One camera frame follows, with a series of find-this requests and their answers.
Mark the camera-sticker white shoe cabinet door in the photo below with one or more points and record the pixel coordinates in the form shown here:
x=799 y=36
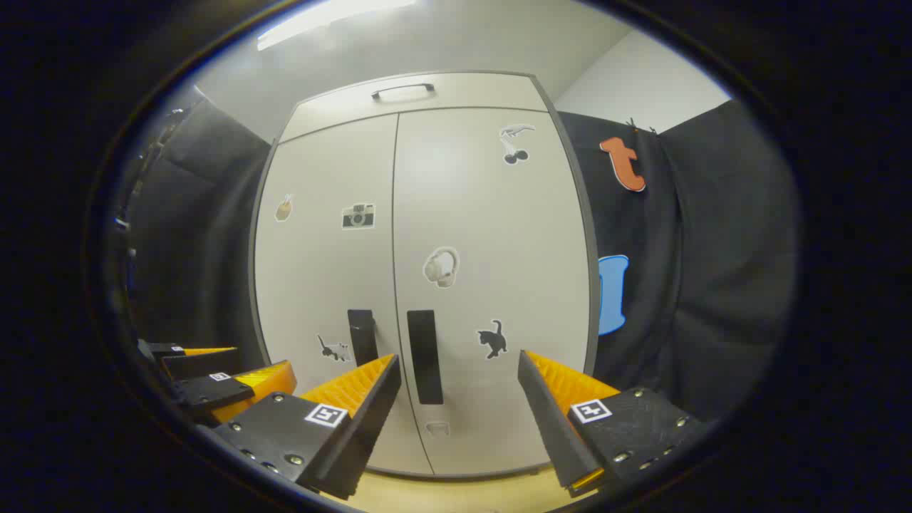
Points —
x=320 y=285

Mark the black backdrop cloth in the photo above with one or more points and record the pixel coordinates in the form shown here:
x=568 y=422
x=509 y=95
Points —
x=206 y=235
x=712 y=285

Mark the white double-door shoe cabinet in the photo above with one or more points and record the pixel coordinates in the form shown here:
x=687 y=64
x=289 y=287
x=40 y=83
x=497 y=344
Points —
x=342 y=114

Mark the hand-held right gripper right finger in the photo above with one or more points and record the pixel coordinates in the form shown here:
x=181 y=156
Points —
x=559 y=434

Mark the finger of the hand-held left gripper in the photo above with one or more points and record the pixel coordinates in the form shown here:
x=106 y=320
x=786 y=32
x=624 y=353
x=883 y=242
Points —
x=199 y=365
x=214 y=392

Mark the headphone-sticker white shoe cabinet door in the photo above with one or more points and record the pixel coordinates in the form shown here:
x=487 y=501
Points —
x=513 y=249

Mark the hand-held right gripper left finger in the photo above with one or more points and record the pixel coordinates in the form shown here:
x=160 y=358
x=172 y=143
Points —
x=363 y=434

